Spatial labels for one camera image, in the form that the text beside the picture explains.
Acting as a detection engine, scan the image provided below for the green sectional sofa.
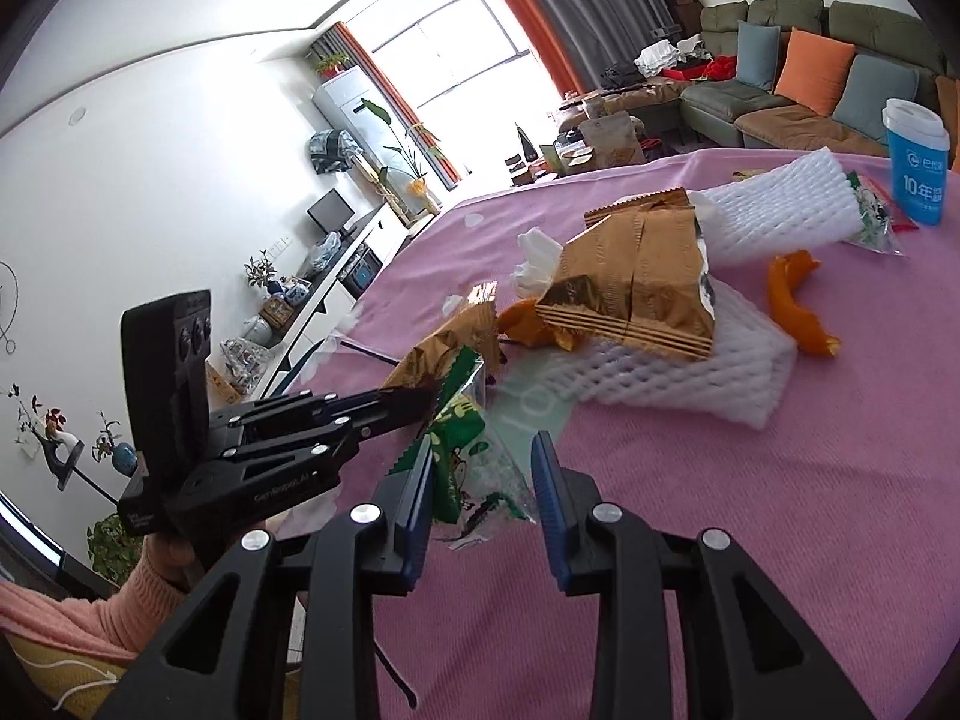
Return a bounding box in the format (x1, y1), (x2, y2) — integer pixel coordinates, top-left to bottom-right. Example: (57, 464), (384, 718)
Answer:
(559, 0), (960, 170)

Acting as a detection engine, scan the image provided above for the blue vase with twigs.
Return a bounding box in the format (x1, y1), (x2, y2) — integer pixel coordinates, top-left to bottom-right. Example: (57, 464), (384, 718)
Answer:
(92, 412), (140, 478)

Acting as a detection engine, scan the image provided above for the blue cushion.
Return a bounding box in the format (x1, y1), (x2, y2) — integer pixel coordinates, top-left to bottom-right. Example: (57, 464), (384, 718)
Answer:
(832, 54), (920, 143)
(735, 19), (783, 93)

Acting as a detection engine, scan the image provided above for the red cloth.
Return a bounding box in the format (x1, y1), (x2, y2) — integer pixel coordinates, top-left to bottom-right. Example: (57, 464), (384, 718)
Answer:
(660, 55), (740, 84)

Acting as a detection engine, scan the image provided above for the white and black tv cabinet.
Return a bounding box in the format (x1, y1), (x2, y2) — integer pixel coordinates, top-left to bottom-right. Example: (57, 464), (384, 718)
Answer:
(217, 202), (422, 400)

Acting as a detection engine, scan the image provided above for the orange peel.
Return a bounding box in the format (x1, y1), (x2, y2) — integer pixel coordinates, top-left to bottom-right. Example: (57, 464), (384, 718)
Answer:
(497, 298), (586, 352)
(766, 250), (843, 358)

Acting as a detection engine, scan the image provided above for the brown paper bag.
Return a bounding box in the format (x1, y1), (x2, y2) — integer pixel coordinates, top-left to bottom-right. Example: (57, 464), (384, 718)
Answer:
(581, 111), (647, 167)

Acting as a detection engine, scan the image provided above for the large gold foil wrapper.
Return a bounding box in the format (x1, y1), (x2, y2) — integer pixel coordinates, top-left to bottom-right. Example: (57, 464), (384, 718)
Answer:
(536, 190), (718, 362)

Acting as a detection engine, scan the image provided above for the white standing air conditioner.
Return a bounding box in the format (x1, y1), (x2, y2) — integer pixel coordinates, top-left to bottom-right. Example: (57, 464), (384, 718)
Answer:
(313, 67), (412, 220)

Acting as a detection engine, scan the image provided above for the small plant in blue vase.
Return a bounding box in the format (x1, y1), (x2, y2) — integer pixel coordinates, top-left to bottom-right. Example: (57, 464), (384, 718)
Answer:
(246, 250), (290, 302)

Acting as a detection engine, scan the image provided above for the orange cushion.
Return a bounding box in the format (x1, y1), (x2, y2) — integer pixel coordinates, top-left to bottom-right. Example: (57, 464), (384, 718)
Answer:
(774, 28), (857, 118)

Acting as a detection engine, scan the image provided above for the green potted plant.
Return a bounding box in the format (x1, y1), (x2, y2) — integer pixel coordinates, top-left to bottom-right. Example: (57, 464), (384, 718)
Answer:
(86, 514), (149, 587)

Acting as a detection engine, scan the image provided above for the white crumpled tissue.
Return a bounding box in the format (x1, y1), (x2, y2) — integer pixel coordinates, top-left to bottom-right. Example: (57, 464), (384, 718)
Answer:
(512, 227), (566, 298)

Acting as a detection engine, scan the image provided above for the tall leafy plant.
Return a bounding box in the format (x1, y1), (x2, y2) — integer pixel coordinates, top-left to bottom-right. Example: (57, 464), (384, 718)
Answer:
(360, 97), (445, 203)

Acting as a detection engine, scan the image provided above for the clear plastic bag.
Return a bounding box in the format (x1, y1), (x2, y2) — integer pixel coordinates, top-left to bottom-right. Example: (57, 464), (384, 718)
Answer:
(300, 232), (343, 272)

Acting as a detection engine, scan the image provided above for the black monitor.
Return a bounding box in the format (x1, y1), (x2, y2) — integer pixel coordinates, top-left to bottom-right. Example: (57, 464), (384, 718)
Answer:
(307, 190), (355, 236)

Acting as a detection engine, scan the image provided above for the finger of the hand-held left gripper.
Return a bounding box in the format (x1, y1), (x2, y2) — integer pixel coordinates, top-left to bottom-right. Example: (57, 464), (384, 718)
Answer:
(216, 387), (437, 430)
(201, 415), (400, 470)

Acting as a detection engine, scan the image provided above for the green snack packet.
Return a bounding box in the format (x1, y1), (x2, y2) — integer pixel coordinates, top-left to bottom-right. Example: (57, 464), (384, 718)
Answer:
(386, 347), (538, 548)

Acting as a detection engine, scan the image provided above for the standing fan with patterned cover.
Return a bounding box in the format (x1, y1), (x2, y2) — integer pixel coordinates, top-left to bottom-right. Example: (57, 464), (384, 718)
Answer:
(309, 129), (362, 176)

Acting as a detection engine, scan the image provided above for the clear plastic wrapper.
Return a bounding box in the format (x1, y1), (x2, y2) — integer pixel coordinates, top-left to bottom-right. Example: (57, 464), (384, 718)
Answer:
(487, 360), (580, 452)

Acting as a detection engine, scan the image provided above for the white foam fruit net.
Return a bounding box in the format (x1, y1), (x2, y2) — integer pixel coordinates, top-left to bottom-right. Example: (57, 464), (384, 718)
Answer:
(686, 148), (863, 263)
(491, 277), (798, 432)

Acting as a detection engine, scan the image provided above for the green and red packet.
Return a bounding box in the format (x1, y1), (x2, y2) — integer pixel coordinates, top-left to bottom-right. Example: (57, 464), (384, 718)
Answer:
(844, 171), (920, 256)

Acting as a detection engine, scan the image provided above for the blue and white paper cup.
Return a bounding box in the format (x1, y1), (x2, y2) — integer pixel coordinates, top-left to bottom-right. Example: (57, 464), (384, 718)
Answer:
(881, 97), (952, 227)

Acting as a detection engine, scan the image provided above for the small gold foil wrapper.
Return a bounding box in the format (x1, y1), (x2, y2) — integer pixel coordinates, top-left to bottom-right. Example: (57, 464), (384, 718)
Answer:
(380, 281), (502, 392)

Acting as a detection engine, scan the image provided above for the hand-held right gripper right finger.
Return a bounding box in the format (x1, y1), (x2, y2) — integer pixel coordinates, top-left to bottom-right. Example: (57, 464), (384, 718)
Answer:
(529, 430), (876, 720)

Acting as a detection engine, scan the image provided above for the person's left forearm pink sleeve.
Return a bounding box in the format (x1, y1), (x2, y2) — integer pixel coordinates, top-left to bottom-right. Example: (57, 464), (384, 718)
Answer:
(0, 536), (202, 665)

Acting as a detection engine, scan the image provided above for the orange and grey curtain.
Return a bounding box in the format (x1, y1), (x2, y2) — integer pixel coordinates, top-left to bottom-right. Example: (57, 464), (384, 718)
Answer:
(311, 21), (463, 190)

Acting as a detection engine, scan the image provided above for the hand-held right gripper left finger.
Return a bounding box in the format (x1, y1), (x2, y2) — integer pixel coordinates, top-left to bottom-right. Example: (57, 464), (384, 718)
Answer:
(90, 435), (437, 720)

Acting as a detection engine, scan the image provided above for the yellow cloth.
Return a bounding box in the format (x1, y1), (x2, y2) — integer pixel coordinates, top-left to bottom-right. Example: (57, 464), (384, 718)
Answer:
(0, 630), (137, 720)

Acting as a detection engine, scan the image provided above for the white clothes pile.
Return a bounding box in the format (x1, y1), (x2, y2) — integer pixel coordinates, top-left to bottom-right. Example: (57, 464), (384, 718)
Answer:
(636, 40), (680, 77)

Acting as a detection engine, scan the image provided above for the large window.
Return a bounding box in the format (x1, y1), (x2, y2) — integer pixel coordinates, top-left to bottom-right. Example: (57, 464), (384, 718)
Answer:
(371, 0), (572, 182)

